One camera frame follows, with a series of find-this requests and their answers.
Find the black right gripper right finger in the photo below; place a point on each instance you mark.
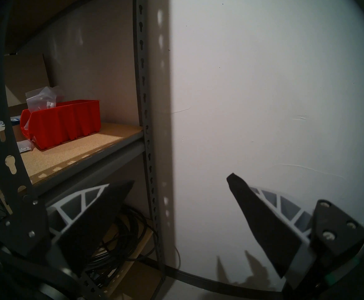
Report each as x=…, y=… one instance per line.
x=269, y=230

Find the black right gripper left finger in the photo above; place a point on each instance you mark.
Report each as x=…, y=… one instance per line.
x=88, y=227

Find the clear bag with QR label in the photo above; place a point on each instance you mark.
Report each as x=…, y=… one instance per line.
x=24, y=146

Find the clear bag with black parts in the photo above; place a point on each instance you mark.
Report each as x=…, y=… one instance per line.
x=39, y=97

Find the grey metal rack shelf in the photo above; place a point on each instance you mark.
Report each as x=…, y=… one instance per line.
x=141, y=83

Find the red plastic bin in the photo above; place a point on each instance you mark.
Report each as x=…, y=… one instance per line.
x=63, y=124

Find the large open cardboard box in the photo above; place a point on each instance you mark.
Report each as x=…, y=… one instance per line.
x=22, y=74

